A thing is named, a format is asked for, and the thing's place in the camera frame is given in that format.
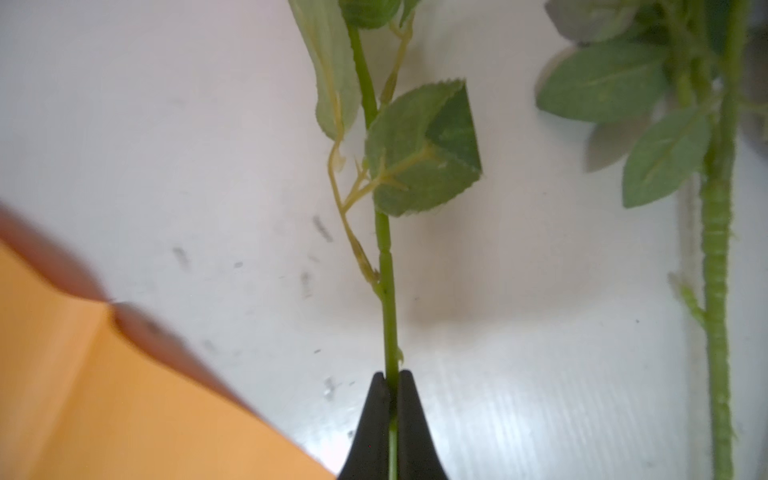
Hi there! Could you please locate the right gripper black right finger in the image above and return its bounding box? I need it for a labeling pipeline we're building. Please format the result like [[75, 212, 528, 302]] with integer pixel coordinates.
[[396, 370, 449, 480]]

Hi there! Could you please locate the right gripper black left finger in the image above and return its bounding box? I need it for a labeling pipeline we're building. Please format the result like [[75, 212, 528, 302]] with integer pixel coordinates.
[[337, 372, 391, 480]]

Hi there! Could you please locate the orange wrapping paper sheet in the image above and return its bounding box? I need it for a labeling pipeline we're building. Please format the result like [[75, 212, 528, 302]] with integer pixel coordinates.
[[1, 208, 329, 479]]

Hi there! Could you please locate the dark pink fake rose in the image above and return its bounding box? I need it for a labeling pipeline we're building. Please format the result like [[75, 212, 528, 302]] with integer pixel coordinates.
[[290, 1, 482, 479]]

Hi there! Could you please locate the pale blue fake flower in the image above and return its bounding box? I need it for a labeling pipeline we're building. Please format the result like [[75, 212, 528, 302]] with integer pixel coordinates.
[[535, 1, 767, 479]]

